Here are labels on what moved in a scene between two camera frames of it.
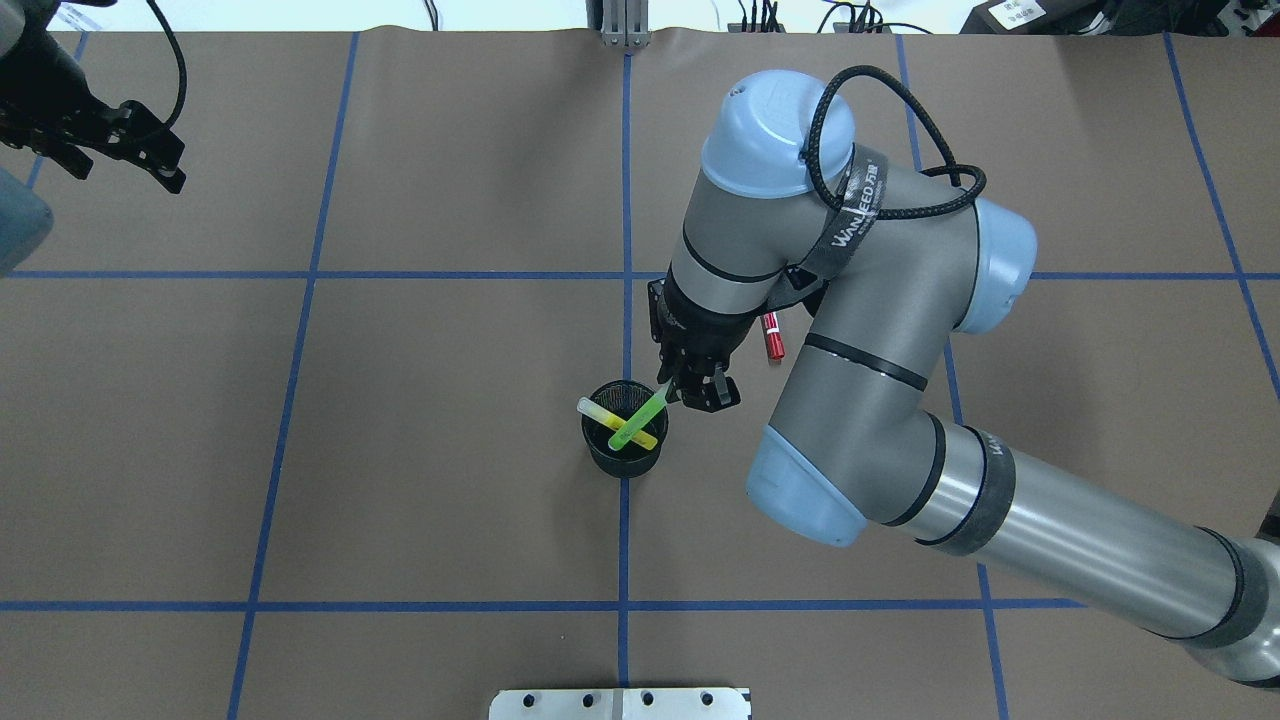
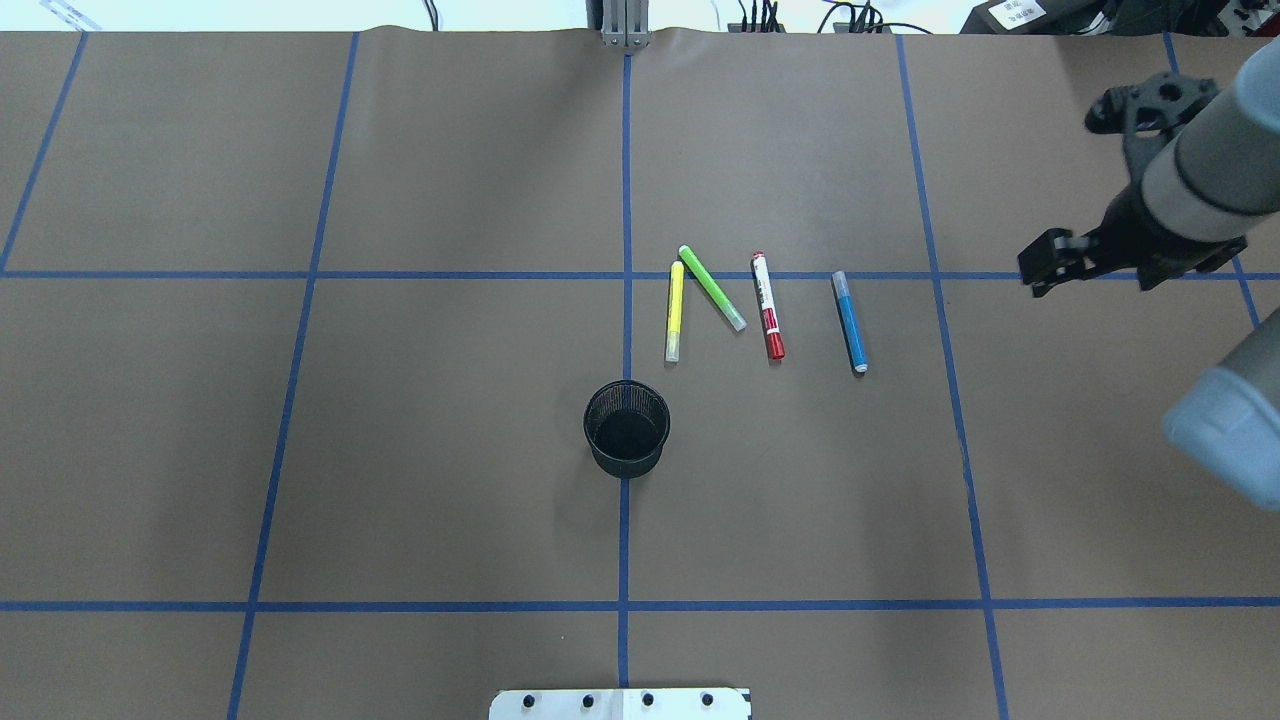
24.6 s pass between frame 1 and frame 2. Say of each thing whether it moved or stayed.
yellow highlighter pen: moved
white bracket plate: stayed
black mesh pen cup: stayed
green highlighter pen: moved
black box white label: stayed
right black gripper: moved
